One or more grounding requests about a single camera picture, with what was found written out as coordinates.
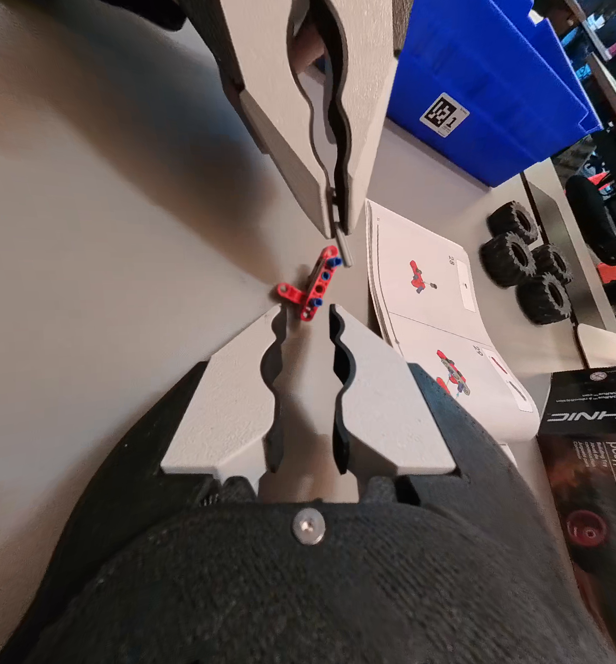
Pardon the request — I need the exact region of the black toy set box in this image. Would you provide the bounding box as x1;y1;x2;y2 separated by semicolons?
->
536;363;616;664

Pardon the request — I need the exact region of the red toy brick assembly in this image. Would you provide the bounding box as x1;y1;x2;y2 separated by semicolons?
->
276;246;340;322

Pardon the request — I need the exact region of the person's left hand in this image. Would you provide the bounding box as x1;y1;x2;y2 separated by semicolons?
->
290;21;325;76

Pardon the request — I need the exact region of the open instruction booklet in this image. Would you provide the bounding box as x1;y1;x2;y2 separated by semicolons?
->
365;200;541;442

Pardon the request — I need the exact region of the black office chair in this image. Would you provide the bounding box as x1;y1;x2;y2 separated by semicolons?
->
564;174;616;265

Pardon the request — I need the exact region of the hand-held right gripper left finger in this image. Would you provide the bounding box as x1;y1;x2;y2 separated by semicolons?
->
159;304;289;495

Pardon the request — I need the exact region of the black toy tire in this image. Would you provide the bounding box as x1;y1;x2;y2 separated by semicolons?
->
480;232;538;288
531;244;573;283
515;274;572;326
487;201;539;245

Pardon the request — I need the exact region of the grey desk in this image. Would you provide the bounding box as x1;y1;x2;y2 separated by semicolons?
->
0;0;591;664

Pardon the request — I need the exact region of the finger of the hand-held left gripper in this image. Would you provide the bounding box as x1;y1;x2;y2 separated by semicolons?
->
313;0;400;235
216;0;341;240

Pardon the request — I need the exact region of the white board stand foot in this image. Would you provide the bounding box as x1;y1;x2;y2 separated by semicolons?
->
572;322;616;369

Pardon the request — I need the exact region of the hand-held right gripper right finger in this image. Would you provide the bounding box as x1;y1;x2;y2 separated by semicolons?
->
329;303;457;489

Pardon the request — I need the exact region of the blue plastic bin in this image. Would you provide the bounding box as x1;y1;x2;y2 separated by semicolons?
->
386;0;604;187

